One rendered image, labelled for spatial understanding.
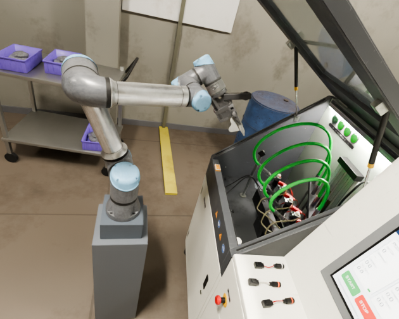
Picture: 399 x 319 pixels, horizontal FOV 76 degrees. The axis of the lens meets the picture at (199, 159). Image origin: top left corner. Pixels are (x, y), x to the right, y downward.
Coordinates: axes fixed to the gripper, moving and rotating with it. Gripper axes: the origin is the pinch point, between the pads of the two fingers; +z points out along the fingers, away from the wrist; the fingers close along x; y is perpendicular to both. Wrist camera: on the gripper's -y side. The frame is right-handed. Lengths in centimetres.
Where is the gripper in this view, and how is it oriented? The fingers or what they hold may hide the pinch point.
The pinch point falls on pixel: (244, 130)
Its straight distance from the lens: 115.4
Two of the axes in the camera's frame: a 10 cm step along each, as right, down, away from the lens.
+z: 4.9, 8.2, 3.0
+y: -8.7, 4.3, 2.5
